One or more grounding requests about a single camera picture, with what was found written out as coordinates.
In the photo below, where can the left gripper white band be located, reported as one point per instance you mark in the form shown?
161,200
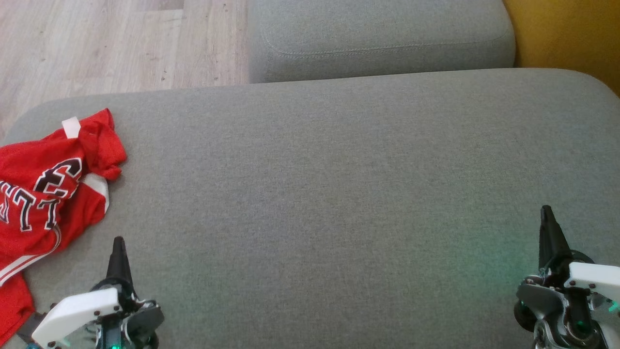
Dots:
77,310

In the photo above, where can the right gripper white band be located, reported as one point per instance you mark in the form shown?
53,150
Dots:
581,300

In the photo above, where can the red jersey with white sleeves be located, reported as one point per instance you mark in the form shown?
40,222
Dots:
34,165

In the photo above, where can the large grey sofa seat cushion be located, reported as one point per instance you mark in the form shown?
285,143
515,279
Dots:
315,194

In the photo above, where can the yellow fabric surface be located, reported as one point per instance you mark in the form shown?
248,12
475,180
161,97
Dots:
566,34

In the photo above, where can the grey sofa cushion with seam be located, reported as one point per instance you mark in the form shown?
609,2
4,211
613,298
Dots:
378,29

